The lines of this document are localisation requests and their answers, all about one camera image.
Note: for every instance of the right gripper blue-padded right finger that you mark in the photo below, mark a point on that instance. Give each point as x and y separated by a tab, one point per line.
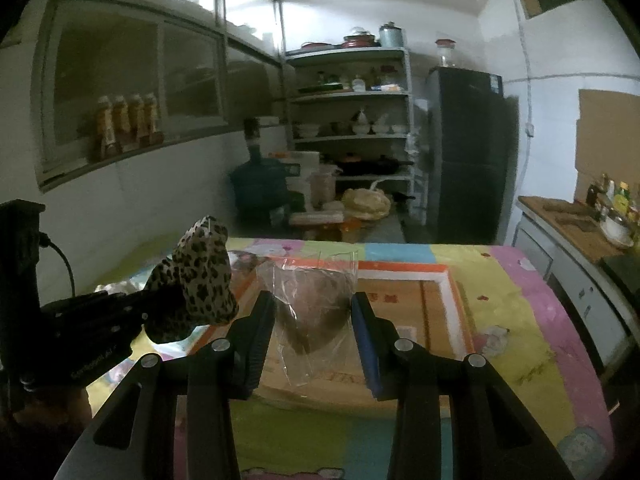
398	369

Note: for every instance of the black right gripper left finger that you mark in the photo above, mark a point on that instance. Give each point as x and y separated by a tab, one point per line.
229	368

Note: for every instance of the brown item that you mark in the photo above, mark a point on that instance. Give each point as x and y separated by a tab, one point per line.
313	328

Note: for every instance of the leopard print soft pouch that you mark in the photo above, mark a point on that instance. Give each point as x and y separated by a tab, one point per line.
191	287

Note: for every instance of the orange rimmed cardboard tray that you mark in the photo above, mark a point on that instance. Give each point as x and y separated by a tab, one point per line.
421	300

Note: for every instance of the colourful cartoon table cloth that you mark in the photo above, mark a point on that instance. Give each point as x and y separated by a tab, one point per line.
488	299

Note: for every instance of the beige sack on floor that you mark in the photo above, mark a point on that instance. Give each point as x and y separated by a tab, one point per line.
365	204

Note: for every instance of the wooden side counter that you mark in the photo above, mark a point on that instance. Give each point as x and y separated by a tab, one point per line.
567	249

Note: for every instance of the white paper bag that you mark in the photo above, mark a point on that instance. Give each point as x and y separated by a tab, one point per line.
300	165

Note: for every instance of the brown sauce bottle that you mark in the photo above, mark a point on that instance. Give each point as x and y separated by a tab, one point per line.
121	124
152	119
105	128
138	127

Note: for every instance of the black refrigerator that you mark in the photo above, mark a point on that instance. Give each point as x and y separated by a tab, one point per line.
471	144

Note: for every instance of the white bowl on counter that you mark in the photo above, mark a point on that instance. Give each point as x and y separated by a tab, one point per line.
615	230

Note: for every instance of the metal storage shelf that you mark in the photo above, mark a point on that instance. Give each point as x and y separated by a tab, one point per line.
354	107

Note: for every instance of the yellow-green condiment bottle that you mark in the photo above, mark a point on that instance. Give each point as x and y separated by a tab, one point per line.
621	199

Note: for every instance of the glass jar on fridge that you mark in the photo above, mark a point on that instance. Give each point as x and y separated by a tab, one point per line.
446	52

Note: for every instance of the red lidded pot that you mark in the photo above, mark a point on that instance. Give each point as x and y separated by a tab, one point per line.
359	37

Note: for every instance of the pale enamel pot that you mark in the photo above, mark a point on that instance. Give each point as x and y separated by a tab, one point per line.
391	36

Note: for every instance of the wall window cabinet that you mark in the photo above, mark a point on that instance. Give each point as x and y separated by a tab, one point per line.
205	79

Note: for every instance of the cardboard sheet on wall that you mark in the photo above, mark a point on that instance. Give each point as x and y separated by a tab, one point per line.
607	140

